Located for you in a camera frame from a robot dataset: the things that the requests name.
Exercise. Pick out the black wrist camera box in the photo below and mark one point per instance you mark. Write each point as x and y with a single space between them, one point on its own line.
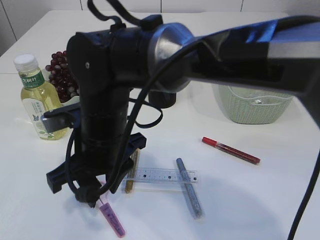
64 117

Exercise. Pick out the purple artificial grape bunch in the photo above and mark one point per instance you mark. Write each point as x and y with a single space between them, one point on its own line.
59 75

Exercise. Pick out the black mesh pen holder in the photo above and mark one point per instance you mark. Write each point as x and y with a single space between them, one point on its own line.
162 100

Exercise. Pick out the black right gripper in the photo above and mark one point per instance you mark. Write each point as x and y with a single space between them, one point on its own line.
81 170

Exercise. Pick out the green wavy glass plate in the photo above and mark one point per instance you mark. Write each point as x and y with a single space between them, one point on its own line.
71 101

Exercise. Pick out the clear plastic ruler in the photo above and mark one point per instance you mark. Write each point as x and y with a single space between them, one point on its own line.
161 175

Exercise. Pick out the red marker pen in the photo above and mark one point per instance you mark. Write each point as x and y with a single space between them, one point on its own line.
232 151

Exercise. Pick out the gold glitter pen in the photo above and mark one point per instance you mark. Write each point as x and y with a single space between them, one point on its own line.
130 183

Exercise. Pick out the clear plastic sheet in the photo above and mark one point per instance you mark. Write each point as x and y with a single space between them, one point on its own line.
258 100

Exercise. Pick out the green plastic woven basket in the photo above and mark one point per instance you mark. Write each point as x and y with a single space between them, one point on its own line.
234 105

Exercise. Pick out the pink purple safety scissors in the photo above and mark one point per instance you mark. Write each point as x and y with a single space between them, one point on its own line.
110 216

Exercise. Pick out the silver glitter pen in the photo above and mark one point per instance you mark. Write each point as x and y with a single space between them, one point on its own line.
189 190

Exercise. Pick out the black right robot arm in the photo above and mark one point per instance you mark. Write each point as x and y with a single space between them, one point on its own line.
117 68

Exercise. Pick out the yellow tea drink bottle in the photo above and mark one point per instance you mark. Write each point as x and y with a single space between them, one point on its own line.
37 95

